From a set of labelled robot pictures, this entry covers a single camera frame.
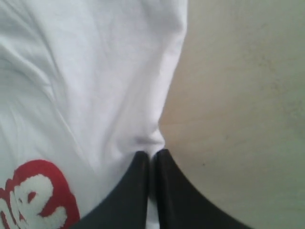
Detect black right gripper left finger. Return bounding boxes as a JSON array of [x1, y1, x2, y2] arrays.
[[73, 151, 150, 229]]

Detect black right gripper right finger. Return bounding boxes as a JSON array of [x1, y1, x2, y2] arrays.
[[153, 149, 245, 229]]

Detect white t-shirt red logo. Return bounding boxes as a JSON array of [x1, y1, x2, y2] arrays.
[[0, 0, 188, 229]]

